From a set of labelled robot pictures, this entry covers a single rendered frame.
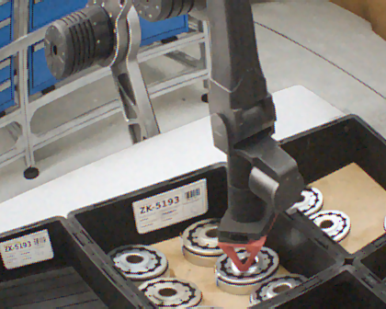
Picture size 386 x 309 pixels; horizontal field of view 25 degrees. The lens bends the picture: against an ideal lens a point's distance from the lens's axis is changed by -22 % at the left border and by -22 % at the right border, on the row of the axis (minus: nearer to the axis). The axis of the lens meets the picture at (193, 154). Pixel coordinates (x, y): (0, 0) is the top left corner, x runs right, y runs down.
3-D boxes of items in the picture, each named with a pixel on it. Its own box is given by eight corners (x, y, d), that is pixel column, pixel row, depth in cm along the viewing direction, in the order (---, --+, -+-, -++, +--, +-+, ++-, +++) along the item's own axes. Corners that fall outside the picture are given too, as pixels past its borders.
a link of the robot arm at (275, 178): (259, 87, 142) (208, 109, 139) (309, 120, 134) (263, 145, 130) (267, 160, 149) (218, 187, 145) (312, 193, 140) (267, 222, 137)
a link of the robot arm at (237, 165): (251, 125, 146) (216, 139, 143) (280, 145, 141) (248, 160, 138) (253, 168, 149) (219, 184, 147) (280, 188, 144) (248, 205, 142)
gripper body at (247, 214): (278, 203, 152) (278, 161, 148) (259, 243, 144) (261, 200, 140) (236, 200, 154) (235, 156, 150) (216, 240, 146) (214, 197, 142)
